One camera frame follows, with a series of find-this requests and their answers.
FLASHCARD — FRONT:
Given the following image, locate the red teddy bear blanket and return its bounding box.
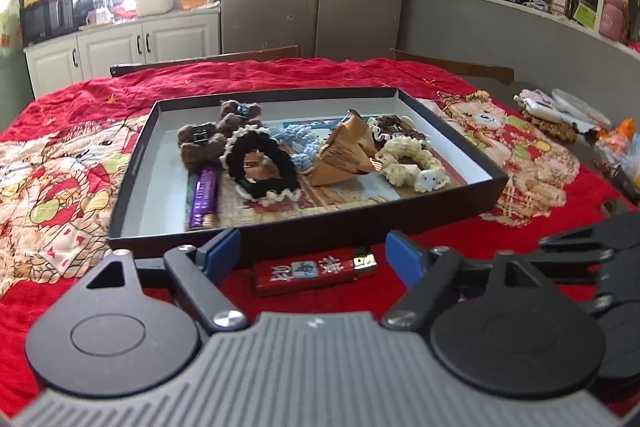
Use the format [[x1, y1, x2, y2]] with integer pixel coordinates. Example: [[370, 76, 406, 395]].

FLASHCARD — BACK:
[[1, 58, 620, 415]]

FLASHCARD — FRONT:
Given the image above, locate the black shallow box tray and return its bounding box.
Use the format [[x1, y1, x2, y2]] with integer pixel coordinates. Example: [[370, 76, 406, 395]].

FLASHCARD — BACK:
[[107, 88, 508, 262]]

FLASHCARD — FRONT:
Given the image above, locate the cream crochet scrunchie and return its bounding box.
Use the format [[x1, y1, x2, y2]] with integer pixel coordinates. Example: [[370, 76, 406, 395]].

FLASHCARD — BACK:
[[374, 136, 450, 194]]

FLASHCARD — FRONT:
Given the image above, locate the woven brown coaster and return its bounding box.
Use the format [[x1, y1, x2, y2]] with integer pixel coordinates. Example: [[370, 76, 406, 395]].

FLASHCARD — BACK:
[[521, 109, 577, 144]]

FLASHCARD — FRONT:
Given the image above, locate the black crochet scrunchie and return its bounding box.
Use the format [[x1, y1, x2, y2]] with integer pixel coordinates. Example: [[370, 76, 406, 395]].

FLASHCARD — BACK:
[[220, 124, 302, 207]]

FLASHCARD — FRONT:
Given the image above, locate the brown paper pyramid packet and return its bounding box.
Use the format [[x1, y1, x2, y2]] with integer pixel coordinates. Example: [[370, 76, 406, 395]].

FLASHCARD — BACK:
[[344, 108, 378, 157]]

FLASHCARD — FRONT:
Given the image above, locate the brown fuzzy bow hair clip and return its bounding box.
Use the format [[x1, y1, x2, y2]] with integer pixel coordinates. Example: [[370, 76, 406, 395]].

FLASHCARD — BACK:
[[177, 122, 227, 172]]

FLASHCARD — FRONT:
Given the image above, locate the wooden chair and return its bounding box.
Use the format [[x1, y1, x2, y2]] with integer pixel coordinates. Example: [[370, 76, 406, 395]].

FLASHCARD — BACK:
[[390, 48, 515, 86], [110, 46, 302, 78]]

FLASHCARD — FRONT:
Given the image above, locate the white kitchen cabinet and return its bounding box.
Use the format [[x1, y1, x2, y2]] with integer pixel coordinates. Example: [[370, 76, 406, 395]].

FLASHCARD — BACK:
[[24, 8, 221, 98]]

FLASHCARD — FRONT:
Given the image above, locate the purple snack bar wrapper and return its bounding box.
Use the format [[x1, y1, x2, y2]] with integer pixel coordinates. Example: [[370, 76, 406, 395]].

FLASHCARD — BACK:
[[188, 165, 220, 230]]

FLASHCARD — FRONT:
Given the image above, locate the black microwave oven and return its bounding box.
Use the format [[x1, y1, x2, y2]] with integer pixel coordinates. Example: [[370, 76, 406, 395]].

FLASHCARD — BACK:
[[21, 0, 77, 46]]

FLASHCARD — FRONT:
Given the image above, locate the white plate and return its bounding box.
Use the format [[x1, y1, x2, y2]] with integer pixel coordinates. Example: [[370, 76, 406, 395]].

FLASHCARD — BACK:
[[551, 89, 612, 129]]

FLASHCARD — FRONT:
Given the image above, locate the blue crochet scrunchie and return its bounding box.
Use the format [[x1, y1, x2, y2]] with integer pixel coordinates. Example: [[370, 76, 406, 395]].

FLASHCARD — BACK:
[[271, 124, 323, 174]]

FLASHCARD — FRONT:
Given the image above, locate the brown striped crochet scrunchie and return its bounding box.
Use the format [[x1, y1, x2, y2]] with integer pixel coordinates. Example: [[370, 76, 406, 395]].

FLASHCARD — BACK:
[[367, 115, 431, 148]]

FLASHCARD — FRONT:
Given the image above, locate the white plastic tub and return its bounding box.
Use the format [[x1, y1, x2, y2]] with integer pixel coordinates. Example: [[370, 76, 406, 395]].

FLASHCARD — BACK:
[[136, 0, 175, 17]]

